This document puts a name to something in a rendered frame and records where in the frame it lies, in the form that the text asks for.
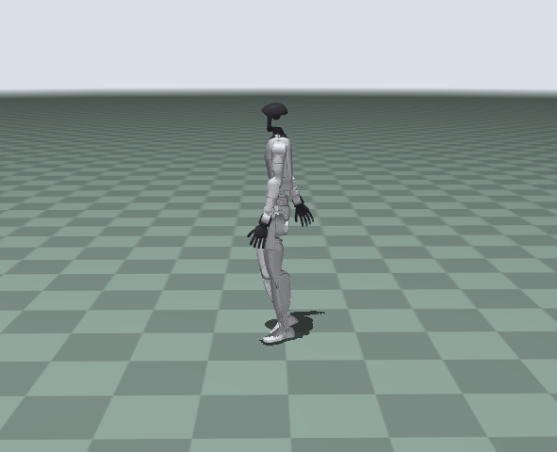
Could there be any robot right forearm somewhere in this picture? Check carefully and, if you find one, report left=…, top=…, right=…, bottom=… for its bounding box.
left=288, top=175, right=302, bottom=205

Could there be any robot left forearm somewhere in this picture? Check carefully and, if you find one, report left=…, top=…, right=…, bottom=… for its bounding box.
left=261, top=179, right=279, bottom=224

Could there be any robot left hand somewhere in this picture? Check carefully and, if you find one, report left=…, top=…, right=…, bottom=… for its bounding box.
left=247, top=214, right=272, bottom=249

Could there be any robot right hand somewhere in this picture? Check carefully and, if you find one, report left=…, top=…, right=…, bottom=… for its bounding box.
left=292, top=196, right=314, bottom=227

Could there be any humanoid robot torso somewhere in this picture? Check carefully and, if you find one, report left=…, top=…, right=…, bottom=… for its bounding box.
left=265, top=134, right=293, bottom=219

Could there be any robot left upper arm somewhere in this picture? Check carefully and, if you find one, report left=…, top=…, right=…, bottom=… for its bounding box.
left=267, top=141, right=287, bottom=189

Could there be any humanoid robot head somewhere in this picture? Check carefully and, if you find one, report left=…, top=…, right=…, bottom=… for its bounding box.
left=262, top=103, right=287, bottom=138

